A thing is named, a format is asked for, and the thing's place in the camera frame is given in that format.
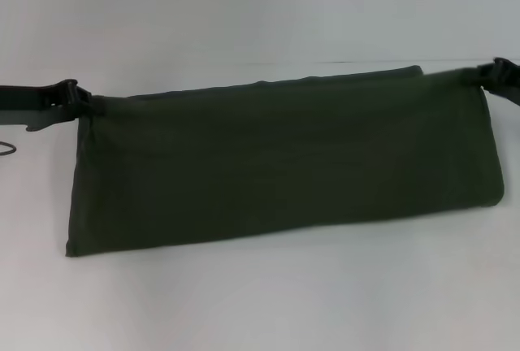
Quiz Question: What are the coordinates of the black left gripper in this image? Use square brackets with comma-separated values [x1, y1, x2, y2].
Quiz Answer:
[0, 77, 107, 136]

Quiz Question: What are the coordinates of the dark green FREE! t-shirt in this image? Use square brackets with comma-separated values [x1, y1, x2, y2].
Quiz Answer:
[63, 64, 507, 258]

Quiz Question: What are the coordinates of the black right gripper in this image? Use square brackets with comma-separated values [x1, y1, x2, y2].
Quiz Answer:
[460, 56, 520, 109]

